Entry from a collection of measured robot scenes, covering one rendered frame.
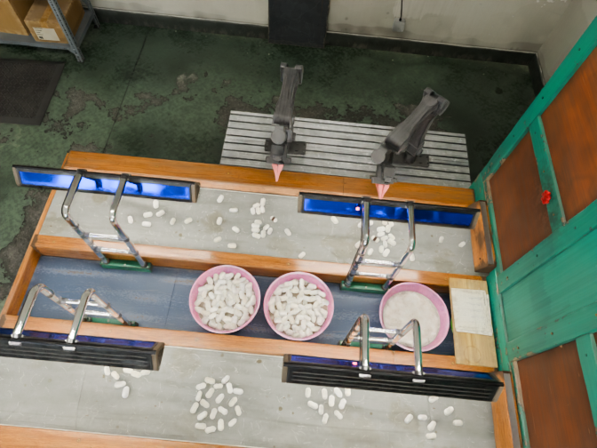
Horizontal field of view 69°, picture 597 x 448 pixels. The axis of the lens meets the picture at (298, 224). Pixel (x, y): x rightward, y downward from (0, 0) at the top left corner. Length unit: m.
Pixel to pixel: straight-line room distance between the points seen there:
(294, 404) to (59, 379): 0.82
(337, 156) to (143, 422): 1.38
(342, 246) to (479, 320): 0.59
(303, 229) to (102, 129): 1.87
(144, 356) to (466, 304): 1.17
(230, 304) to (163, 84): 2.13
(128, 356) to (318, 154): 1.27
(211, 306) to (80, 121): 2.01
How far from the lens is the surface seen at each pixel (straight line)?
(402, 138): 1.74
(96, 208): 1.99
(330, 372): 1.27
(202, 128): 3.11
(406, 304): 1.77
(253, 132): 2.18
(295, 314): 1.68
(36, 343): 1.43
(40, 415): 1.79
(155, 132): 3.15
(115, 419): 1.70
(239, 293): 1.70
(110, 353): 1.35
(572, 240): 1.44
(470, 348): 1.76
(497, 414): 1.70
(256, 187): 1.89
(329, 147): 2.15
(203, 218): 1.85
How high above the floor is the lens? 2.35
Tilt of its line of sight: 62 degrees down
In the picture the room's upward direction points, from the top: 6 degrees clockwise
